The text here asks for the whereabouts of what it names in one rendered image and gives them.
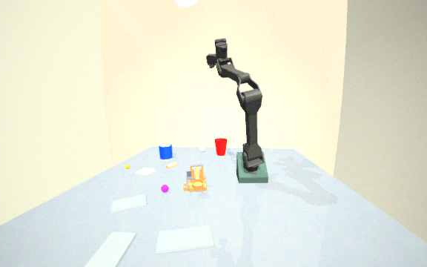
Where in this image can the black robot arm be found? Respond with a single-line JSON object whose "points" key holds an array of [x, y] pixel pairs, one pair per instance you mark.
{"points": [[250, 101]]}

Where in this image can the tan flat bar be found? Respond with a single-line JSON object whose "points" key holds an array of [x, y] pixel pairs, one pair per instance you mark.
{"points": [[171, 165]]}

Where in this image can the white flat rectangular plate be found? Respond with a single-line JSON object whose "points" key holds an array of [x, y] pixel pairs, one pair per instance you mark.
{"points": [[112, 251], [184, 239]]}

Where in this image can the white flat block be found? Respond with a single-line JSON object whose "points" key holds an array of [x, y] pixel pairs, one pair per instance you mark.
{"points": [[145, 171]]}

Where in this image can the white flat rectangular slab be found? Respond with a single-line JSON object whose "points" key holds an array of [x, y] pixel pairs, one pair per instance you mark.
{"points": [[128, 203]]}

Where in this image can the blue cup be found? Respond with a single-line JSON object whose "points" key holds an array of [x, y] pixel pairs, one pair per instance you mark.
{"points": [[165, 152]]}

